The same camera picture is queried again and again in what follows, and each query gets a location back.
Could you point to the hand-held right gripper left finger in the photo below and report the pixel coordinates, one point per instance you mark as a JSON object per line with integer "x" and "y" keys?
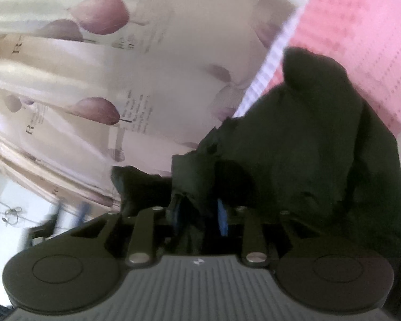
{"x": 177, "y": 214}

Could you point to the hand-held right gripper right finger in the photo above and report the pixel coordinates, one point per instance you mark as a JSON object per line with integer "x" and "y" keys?
{"x": 222, "y": 219}

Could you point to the black padded jacket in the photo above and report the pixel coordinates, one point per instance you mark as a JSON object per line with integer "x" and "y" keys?
{"x": 307, "y": 133}

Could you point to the beige leaf print curtain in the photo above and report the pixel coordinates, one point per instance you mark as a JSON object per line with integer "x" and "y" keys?
{"x": 87, "y": 73}

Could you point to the bed with pink white sheet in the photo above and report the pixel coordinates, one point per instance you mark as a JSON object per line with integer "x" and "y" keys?
{"x": 364, "y": 40}

